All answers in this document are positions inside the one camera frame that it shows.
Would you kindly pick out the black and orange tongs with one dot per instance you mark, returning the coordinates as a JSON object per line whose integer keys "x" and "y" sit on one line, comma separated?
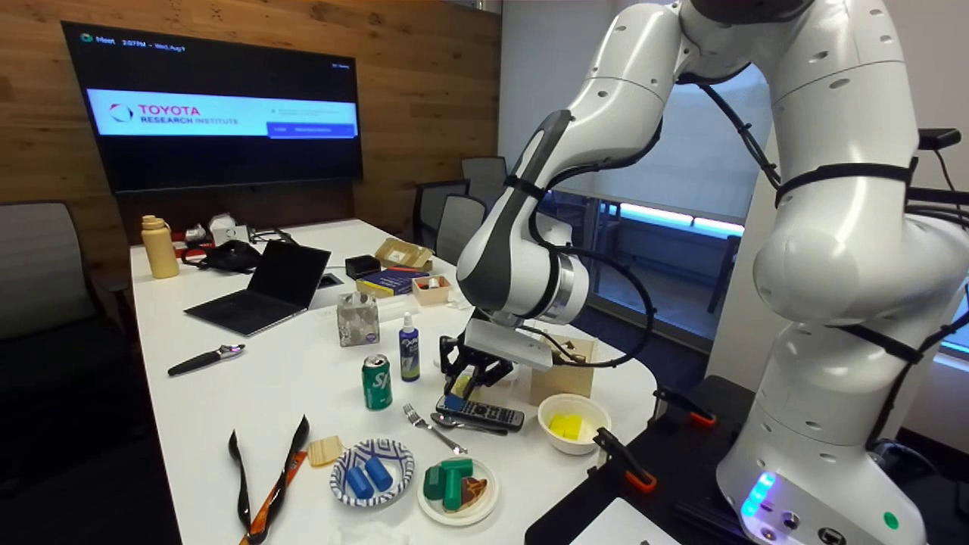
{"x": 271, "y": 487}

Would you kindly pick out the wall television screen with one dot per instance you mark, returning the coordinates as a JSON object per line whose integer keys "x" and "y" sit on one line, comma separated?
{"x": 212, "y": 102}

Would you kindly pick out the small beige square piece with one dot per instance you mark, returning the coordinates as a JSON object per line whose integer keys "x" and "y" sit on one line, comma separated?
{"x": 324, "y": 454}

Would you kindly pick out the yellow block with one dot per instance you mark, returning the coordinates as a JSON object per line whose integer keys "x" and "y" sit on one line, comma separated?
{"x": 566, "y": 426}

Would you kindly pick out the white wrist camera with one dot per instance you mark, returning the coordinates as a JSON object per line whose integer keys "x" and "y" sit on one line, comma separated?
{"x": 504, "y": 341}

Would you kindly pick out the black orange clamp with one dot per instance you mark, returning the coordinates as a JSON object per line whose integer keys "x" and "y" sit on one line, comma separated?
{"x": 686, "y": 408}
{"x": 626, "y": 460}

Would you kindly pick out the translucent plastic container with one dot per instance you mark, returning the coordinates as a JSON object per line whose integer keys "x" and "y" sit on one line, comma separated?
{"x": 461, "y": 382}

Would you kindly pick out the black remote control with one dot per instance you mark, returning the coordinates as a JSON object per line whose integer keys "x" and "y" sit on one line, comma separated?
{"x": 489, "y": 415}

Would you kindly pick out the wooden shape sorter box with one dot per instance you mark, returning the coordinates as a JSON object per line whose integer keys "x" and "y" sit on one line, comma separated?
{"x": 561, "y": 382}

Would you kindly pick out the colourful snack box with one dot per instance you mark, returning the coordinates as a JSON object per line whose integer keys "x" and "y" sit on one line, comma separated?
{"x": 383, "y": 283}

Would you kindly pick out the white device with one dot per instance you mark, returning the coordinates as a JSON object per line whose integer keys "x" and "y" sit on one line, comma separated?
{"x": 229, "y": 230}

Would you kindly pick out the metal fork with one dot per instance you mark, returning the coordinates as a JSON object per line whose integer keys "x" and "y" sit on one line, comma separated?
{"x": 429, "y": 426}

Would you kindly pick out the small white plate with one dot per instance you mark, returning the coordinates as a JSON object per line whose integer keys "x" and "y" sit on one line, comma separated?
{"x": 458, "y": 515}

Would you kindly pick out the black marker pen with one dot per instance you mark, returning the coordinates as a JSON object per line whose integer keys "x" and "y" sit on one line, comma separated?
{"x": 200, "y": 361}

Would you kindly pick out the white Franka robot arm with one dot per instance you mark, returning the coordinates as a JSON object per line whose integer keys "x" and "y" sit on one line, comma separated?
{"x": 859, "y": 254}

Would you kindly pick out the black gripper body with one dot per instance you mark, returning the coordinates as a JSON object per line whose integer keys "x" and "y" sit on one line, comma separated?
{"x": 483, "y": 360}

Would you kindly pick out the yellow bottle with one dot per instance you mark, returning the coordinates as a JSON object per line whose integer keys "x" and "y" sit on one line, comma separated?
{"x": 160, "y": 251}

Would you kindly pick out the white bowl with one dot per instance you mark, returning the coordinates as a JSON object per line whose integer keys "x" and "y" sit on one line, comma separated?
{"x": 593, "y": 440}

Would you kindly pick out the wooden sliding box lid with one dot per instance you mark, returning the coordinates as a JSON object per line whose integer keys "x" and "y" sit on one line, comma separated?
{"x": 577, "y": 357}

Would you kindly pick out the white paper sheet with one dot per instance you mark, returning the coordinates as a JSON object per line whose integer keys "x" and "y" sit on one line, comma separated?
{"x": 623, "y": 529}

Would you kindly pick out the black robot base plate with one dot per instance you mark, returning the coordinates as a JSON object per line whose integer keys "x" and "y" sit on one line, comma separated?
{"x": 699, "y": 475}

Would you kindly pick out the green block toy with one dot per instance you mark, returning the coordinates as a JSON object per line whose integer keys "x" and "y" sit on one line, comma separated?
{"x": 454, "y": 487}

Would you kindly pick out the black pouch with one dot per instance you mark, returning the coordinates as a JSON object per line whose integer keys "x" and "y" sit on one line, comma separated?
{"x": 230, "y": 257}

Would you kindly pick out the blue patterned plate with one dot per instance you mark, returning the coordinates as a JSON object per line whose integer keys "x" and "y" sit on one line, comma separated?
{"x": 399, "y": 487}

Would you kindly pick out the black laptop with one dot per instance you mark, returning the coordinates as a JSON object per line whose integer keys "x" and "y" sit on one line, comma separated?
{"x": 273, "y": 290}

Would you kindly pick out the grey office chair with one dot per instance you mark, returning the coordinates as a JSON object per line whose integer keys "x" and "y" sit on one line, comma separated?
{"x": 458, "y": 230}
{"x": 487, "y": 176}
{"x": 41, "y": 269}

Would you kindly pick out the green cylinder toy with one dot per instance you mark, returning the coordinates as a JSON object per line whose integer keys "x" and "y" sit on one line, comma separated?
{"x": 433, "y": 484}

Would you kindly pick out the small wooden tray box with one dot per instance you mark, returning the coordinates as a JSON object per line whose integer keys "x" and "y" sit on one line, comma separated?
{"x": 430, "y": 293}

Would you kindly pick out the blue cylinder toy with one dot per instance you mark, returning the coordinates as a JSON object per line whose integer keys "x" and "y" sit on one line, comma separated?
{"x": 359, "y": 479}
{"x": 378, "y": 475}

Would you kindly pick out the small blue-labelled bottle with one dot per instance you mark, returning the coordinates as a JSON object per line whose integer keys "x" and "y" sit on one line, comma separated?
{"x": 409, "y": 352}

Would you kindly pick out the green drink can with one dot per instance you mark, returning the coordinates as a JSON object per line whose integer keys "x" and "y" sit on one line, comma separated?
{"x": 378, "y": 382}

